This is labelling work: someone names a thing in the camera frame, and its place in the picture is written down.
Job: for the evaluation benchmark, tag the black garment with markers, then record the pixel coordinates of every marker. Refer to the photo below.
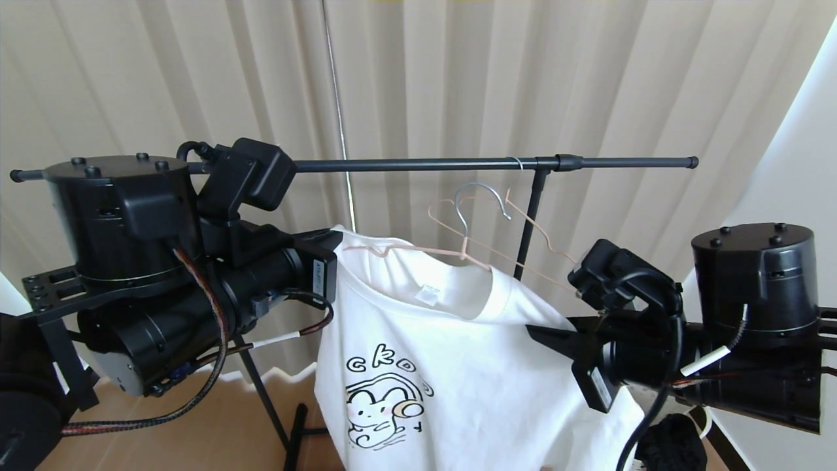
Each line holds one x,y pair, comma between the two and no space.
673,445

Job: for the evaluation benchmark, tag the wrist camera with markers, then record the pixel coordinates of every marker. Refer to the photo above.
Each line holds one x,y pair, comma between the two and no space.
608,275
261,173

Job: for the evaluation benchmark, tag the black clothes rack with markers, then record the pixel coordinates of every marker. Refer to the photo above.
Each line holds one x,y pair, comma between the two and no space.
425,163

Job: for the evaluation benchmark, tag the beige curtain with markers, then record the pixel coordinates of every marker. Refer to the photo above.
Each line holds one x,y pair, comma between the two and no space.
588,78

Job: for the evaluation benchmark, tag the pink clothes hanger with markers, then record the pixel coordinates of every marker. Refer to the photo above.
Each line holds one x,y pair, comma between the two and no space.
552,248
418,249

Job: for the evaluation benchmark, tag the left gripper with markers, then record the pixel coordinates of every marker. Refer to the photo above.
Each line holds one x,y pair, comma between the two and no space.
170,327

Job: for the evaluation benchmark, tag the white printed t-shirt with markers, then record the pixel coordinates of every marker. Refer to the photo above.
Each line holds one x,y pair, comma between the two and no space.
458,366

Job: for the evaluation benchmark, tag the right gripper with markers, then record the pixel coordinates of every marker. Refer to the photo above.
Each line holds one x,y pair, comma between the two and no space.
719,373

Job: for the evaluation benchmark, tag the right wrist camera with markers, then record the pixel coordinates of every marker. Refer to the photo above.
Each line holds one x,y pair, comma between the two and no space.
608,275

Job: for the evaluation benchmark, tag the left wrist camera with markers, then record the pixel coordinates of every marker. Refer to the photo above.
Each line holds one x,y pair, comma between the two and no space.
261,173

